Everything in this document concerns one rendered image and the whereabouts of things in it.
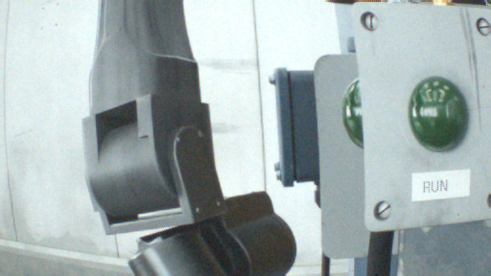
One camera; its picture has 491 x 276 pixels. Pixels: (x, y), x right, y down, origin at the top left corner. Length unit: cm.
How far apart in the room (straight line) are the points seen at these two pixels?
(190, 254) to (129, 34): 14
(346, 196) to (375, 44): 48
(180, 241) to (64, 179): 622
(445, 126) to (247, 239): 37
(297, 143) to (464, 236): 47
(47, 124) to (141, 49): 628
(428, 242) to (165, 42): 31
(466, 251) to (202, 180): 28
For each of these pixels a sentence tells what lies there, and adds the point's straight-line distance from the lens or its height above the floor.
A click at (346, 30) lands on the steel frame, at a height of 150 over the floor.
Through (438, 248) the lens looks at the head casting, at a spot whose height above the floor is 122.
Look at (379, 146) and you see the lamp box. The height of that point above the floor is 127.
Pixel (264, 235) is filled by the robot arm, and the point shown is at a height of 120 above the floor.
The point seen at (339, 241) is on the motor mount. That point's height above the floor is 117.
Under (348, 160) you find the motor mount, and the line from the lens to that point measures 90.
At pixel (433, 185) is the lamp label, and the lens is 42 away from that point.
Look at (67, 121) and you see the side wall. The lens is 687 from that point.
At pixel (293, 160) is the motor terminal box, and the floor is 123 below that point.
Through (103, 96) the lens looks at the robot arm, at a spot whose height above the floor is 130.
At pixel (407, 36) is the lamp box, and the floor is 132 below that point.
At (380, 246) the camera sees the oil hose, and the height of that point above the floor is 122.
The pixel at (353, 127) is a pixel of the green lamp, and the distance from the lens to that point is 44.
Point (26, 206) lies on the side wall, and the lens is 721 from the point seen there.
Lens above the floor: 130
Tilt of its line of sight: 3 degrees down
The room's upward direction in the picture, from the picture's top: 3 degrees counter-clockwise
